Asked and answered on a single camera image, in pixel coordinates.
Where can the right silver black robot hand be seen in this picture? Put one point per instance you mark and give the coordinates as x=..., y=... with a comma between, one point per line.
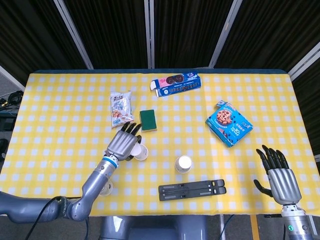
x=282, y=185

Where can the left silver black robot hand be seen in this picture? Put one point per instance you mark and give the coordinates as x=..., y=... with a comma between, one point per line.
x=122, y=145

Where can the paper cup blue flower print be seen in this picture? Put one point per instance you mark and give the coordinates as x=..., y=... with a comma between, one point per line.
x=142, y=152

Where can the paper cup green flower print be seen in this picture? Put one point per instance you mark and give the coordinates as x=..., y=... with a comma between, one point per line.
x=183, y=163

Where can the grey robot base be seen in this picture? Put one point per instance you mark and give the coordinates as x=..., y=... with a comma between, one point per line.
x=150, y=227

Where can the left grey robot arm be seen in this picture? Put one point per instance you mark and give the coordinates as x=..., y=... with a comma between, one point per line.
x=95, y=180

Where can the green yellow scrub sponge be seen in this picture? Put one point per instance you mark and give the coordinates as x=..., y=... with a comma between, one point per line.
x=147, y=120

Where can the silver white snack bag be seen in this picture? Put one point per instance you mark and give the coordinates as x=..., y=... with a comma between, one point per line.
x=120, y=107

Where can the yellow white checkered tablecloth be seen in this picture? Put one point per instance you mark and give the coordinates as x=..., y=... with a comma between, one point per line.
x=75, y=125

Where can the black folding laptop stand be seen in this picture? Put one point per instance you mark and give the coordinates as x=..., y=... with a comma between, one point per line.
x=190, y=190

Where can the blue chocolate chip cookie box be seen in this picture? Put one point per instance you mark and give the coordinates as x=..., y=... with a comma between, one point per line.
x=227, y=125

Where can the blue sandwich cookie box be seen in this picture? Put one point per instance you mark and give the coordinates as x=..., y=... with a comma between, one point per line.
x=180, y=86

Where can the white partition frame post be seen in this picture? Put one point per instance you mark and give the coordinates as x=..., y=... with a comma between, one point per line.
x=72, y=32
x=223, y=35
x=10, y=77
x=303, y=62
x=149, y=35

